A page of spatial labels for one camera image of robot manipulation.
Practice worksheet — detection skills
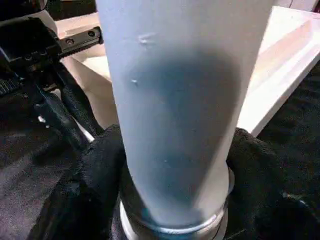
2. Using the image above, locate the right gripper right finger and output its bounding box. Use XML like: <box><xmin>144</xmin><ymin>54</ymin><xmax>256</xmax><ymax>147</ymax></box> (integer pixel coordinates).
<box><xmin>224</xmin><ymin>127</ymin><xmax>320</xmax><ymax>240</ymax></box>

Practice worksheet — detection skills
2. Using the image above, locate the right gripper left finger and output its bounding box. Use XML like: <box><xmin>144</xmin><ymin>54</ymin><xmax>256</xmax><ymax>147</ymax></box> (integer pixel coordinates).
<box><xmin>32</xmin><ymin>124</ymin><xmax>126</xmax><ymax>240</ymax></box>

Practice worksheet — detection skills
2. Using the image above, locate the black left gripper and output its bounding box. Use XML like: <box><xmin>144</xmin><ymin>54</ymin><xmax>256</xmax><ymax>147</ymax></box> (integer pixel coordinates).
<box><xmin>0</xmin><ymin>16</ymin><xmax>104</xmax><ymax>152</ymax></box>

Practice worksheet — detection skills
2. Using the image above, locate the white plastic table leg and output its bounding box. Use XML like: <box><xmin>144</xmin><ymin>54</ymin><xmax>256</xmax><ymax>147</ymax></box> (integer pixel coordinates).
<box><xmin>94</xmin><ymin>0</ymin><xmax>275</xmax><ymax>240</ymax></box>

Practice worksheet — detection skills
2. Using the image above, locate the white plastic table top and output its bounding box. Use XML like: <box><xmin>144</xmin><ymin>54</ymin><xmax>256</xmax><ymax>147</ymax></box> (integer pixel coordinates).
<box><xmin>53</xmin><ymin>6</ymin><xmax>320</xmax><ymax>138</ymax></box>

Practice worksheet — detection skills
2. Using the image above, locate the black work surface mat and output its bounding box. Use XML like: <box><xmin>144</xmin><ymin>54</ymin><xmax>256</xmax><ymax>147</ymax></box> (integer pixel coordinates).
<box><xmin>0</xmin><ymin>67</ymin><xmax>320</xmax><ymax>240</ymax></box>

